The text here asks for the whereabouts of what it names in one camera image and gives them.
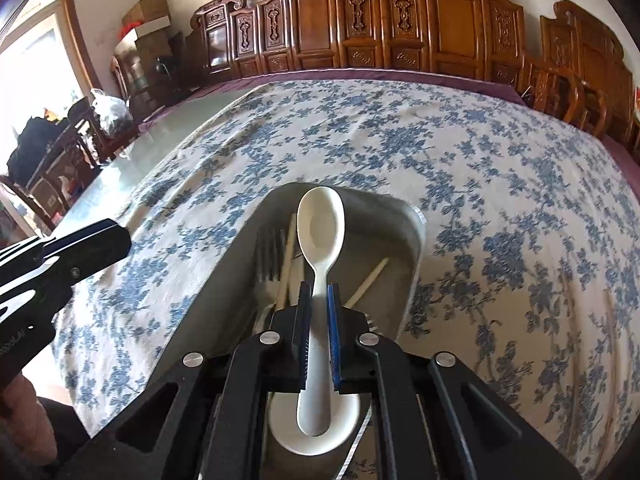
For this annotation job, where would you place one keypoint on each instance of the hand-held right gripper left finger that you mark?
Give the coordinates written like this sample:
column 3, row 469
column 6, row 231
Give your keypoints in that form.
column 301, row 340

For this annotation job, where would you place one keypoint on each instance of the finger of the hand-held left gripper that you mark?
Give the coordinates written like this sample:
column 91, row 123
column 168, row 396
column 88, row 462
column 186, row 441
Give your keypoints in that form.
column 87, row 232
column 95, row 257

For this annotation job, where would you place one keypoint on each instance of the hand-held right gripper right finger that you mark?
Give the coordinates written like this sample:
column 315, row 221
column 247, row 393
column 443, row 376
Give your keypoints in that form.
column 334, row 340

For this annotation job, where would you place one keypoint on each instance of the clear plastic fork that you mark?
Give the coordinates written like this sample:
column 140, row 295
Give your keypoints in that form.
column 267, row 260
column 369, row 321

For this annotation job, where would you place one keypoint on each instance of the cream chopstick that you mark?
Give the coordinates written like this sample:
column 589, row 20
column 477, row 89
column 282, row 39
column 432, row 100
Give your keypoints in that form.
column 289, row 260
column 370, row 277

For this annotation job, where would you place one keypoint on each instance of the metal tray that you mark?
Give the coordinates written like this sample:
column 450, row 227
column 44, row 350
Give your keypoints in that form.
column 225, row 285

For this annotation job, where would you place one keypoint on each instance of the person's left forearm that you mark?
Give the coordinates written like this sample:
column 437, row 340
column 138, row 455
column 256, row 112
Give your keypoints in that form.
column 25, row 420

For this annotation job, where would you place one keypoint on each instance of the wooden chair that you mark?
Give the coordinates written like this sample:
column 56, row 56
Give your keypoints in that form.
column 55, row 180

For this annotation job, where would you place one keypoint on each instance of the black bag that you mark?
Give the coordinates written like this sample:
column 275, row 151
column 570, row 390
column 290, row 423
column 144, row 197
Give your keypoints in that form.
column 32, row 145

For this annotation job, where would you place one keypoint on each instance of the white plastic bag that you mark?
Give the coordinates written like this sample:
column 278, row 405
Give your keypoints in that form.
column 110, row 112

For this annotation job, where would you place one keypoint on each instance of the person's dark clothing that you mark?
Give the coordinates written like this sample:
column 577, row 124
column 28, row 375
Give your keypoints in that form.
column 67, row 425

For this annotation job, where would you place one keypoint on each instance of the stack of cardboard boxes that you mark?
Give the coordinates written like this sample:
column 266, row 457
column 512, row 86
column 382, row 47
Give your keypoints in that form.
column 145, row 20

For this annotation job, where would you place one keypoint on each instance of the blue floral tablecloth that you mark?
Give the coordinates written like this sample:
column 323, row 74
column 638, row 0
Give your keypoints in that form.
column 475, row 160

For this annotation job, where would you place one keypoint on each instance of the purple sofa cushion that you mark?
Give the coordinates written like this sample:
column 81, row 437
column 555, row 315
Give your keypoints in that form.
column 350, row 74

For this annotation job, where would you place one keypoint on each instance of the long carved wooden sofa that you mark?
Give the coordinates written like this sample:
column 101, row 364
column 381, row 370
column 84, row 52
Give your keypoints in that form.
column 360, row 20

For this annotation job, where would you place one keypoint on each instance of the purple armchair cushion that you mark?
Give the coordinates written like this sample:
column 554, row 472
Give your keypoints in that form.
column 625, row 160

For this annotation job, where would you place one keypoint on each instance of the carved wooden armchair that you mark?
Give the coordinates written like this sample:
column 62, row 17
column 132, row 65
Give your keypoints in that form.
column 585, row 70

